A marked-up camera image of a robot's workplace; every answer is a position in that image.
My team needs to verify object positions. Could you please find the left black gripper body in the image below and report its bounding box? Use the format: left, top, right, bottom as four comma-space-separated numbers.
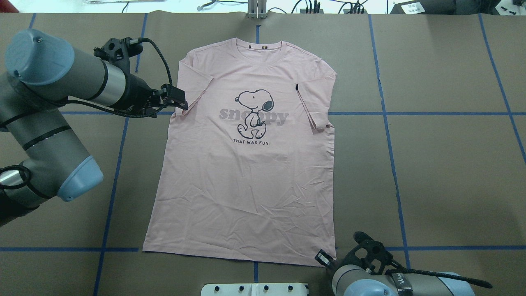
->
120, 73, 166, 116

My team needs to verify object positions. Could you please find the black box white label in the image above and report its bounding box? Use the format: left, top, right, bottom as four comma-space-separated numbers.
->
389, 0, 457, 15

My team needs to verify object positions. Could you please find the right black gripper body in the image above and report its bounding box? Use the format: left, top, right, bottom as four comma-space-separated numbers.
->
326, 260, 347, 275

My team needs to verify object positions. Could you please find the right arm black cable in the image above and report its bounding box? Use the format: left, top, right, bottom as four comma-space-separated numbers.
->
386, 263, 493, 289

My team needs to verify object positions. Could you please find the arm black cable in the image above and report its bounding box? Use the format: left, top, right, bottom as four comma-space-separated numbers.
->
62, 37, 175, 119
386, 263, 493, 289

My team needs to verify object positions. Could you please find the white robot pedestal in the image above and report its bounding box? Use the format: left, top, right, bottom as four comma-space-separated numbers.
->
201, 282, 309, 296

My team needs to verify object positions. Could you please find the pink Snoopy t-shirt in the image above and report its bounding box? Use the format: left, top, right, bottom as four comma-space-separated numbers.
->
142, 38, 337, 266

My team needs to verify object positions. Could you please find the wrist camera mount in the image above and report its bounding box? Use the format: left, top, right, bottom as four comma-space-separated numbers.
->
93, 37, 143, 63
342, 231, 396, 275

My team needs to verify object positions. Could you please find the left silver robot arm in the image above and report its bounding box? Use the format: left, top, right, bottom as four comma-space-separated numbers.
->
0, 29, 188, 226

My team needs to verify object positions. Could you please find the aluminium frame post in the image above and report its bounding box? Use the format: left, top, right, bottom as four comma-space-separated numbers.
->
247, 0, 268, 19

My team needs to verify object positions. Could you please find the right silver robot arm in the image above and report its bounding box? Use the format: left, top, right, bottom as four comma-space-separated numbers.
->
314, 250, 475, 296

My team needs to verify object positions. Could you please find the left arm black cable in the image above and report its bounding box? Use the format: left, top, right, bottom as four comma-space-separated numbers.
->
62, 37, 175, 119

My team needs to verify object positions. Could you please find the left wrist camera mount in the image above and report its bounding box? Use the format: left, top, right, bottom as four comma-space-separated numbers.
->
93, 37, 143, 63

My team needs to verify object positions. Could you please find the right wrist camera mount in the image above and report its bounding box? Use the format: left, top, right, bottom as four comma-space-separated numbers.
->
342, 231, 396, 275

